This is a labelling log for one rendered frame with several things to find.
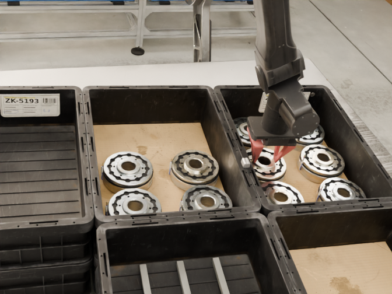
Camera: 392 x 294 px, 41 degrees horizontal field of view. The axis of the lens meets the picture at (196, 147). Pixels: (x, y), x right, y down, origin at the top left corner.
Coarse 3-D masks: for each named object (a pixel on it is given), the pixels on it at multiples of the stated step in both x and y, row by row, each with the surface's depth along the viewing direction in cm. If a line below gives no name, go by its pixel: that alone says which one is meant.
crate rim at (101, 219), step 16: (224, 128) 111; (96, 160) 98; (240, 160) 104; (96, 176) 95; (96, 192) 92; (96, 208) 89; (224, 208) 94; (240, 208) 94; (256, 208) 95; (96, 224) 88
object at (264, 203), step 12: (216, 96) 120; (336, 108) 124; (228, 120) 114; (348, 120) 120; (240, 144) 109; (360, 144) 115; (372, 156) 111; (252, 168) 103; (252, 180) 100; (384, 180) 107; (264, 204) 96; (276, 204) 96; (288, 204) 97; (300, 204) 97; (312, 204) 98; (324, 204) 98; (336, 204) 99; (348, 204) 99; (360, 204) 100
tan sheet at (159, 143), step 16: (96, 128) 121; (112, 128) 122; (128, 128) 122; (144, 128) 123; (160, 128) 124; (176, 128) 125; (192, 128) 126; (96, 144) 117; (112, 144) 117; (128, 144) 118; (144, 144) 119; (160, 144) 120; (176, 144) 121; (192, 144) 122; (160, 160) 116; (160, 176) 112; (112, 192) 106; (160, 192) 108; (176, 192) 109; (176, 208) 105
